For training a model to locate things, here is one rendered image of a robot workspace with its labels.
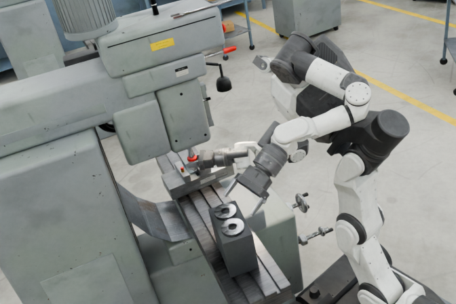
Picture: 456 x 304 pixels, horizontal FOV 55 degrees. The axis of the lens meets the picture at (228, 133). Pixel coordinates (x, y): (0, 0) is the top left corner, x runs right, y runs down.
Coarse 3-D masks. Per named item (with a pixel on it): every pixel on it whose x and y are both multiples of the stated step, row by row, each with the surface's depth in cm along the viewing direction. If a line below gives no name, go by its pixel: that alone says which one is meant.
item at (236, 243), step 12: (228, 204) 179; (216, 216) 174; (228, 216) 173; (240, 216) 174; (216, 228) 171; (228, 228) 168; (240, 228) 167; (216, 240) 185; (228, 240) 164; (240, 240) 164; (252, 240) 166; (228, 252) 166; (240, 252) 167; (252, 252) 169; (228, 264) 168; (240, 264) 170; (252, 264) 172
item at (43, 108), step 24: (48, 72) 174; (72, 72) 169; (96, 72) 165; (0, 96) 160; (24, 96) 156; (48, 96) 158; (72, 96) 161; (96, 96) 165; (120, 96) 168; (144, 96) 172; (0, 120) 155; (24, 120) 158; (48, 120) 162; (72, 120) 165; (96, 120) 169; (0, 144) 159; (24, 144) 162
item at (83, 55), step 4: (92, 48) 202; (80, 52) 200; (84, 52) 199; (88, 52) 198; (92, 52) 197; (96, 52) 198; (64, 56) 199; (68, 56) 198; (72, 56) 197; (76, 56) 196; (80, 56) 196; (84, 56) 196; (88, 56) 197; (92, 56) 197; (96, 56) 198; (64, 60) 194; (68, 60) 194; (72, 60) 195; (76, 60) 196; (80, 60) 196; (84, 60) 197; (64, 64) 195; (68, 64) 195; (72, 64) 196
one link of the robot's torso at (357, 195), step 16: (352, 160) 153; (336, 176) 166; (352, 176) 157; (368, 176) 167; (352, 192) 165; (368, 192) 168; (352, 208) 172; (368, 208) 171; (352, 224) 172; (368, 224) 172
